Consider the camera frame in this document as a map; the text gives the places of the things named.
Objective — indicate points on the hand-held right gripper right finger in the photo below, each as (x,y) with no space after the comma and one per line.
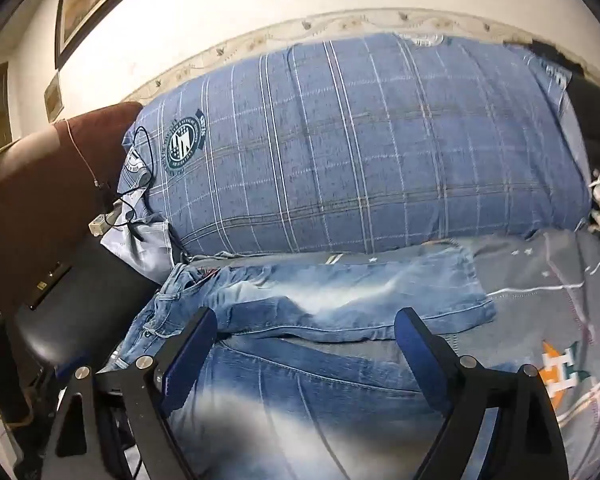
(420,355)

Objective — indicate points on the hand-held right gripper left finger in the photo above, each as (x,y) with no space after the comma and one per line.
(190,355)

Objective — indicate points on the blue denim pants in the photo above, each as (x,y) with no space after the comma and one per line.
(330,290)

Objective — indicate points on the grey printed bed sheet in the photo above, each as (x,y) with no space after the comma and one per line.
(530,300)

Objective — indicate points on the blue plaid duvet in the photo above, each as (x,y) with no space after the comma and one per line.
(355,150)

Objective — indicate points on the brown headboard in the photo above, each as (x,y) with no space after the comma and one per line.
(30,185)

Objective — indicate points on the small framed picture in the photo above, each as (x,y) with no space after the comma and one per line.
(53,97)

